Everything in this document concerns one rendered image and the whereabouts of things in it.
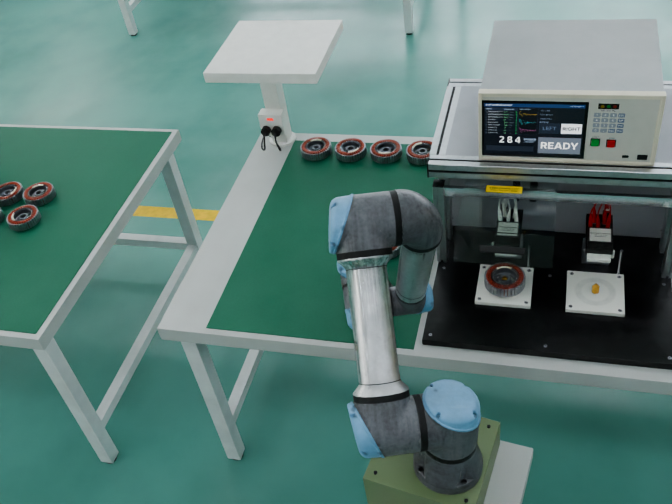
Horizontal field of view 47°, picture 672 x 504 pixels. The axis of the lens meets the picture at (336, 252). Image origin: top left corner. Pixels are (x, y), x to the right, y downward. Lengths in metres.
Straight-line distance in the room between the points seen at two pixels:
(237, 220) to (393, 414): 1.22
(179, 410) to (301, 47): 1.45
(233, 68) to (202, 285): 0.68
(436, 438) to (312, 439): 1.33
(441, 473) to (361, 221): 0.56
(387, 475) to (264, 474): 1.14
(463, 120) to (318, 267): 0.62
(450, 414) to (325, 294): 0.82
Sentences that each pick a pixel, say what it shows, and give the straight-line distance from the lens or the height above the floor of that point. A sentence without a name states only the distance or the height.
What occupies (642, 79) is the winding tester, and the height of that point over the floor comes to 1.32.
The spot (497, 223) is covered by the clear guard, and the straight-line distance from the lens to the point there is 1.98.
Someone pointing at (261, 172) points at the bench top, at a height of 0.75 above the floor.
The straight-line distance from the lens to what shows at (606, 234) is 2.19.
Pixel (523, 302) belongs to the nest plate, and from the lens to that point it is 2.18.
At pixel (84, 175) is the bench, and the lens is 3.07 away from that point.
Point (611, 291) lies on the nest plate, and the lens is 2.23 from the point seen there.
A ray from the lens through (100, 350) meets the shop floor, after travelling 3.44.
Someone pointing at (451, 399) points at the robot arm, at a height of 1.08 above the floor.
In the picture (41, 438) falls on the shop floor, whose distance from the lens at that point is 3.26.
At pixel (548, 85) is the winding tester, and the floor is 1.32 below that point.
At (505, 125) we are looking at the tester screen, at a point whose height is 1.23.
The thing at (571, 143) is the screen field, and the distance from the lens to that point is 2.06.
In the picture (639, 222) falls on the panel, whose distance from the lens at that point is 2.39.
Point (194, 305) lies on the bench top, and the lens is 2.36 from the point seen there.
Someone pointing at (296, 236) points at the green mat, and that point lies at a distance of 2.49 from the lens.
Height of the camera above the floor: 2.36
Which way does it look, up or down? 42 degrees down
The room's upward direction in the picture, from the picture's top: 10 degrees counter-clockwise
